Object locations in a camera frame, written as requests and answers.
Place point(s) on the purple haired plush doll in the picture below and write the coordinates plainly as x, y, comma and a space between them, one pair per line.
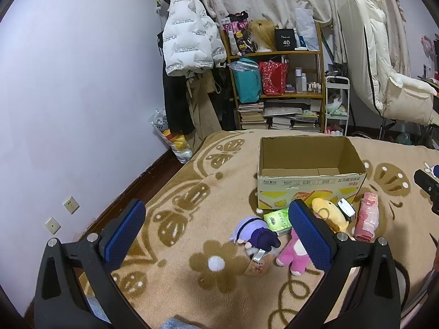
257, 234

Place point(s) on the teal bag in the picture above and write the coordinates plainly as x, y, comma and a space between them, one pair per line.
248, 82

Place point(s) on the white trolley cart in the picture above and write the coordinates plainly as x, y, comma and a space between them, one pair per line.
337, 79

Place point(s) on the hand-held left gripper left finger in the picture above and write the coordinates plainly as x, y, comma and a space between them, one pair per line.
125, 236

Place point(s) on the yellow plush toy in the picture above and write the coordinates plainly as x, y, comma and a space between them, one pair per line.
329, 212

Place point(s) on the red bag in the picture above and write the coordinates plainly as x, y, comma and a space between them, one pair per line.
272, 78

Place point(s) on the white wall socket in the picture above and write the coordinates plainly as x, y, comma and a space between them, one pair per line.
52, 225
71, 205

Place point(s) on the small blue white toy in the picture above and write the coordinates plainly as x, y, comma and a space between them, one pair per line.
435, 170

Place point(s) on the pink folded umbrella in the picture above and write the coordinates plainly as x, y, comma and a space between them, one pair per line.
367, 219

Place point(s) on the black box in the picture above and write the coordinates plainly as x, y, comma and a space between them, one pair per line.
285, 41

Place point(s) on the cream padded recliner chair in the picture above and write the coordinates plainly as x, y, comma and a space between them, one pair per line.
377, 58

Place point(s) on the green tissue pack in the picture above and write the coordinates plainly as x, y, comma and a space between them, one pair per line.
277, 219

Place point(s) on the black hanging clothes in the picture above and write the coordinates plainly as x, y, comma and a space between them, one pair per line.
175, 102

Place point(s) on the stack of books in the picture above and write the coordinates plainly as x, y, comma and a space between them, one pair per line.
252, 116

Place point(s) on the pink round ornament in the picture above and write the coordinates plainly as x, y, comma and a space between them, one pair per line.
429, 45

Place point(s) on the white shopping bag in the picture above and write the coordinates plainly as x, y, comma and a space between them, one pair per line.
305, 24

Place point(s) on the pink plush toy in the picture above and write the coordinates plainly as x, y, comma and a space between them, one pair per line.
295, 257

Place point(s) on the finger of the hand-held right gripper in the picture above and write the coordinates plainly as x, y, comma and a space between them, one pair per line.
427, 181

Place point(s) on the white puffer jacket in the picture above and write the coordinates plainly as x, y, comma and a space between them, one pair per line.
185, 31

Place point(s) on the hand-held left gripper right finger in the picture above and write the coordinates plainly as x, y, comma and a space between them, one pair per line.
308, 236

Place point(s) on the printed cardboard box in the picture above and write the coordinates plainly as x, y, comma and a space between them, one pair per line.
308, 185

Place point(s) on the row of cosmetic bottles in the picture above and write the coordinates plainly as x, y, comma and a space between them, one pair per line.
303, 82

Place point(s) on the small white box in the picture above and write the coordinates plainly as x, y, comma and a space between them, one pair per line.
346, 209

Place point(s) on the pile of books and papers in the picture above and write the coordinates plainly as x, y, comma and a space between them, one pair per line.
291, 116

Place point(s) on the white plastic bag of items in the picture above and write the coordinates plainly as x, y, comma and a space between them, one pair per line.
180, 145

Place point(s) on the teal plastic item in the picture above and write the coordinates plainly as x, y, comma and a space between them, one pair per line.
404, 139

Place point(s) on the wooden shelf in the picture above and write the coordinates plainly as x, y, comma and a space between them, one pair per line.
274, 53

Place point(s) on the pink patterned bag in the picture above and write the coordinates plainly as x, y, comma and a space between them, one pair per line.
240, 31

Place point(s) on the blonde wig on mannequin head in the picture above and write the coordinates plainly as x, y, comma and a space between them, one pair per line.
262, 31

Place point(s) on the beige flower printed blanket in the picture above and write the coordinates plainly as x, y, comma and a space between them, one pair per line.
205, 212

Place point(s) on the beige hanging trousers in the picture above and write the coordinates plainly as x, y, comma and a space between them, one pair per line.
202, 109

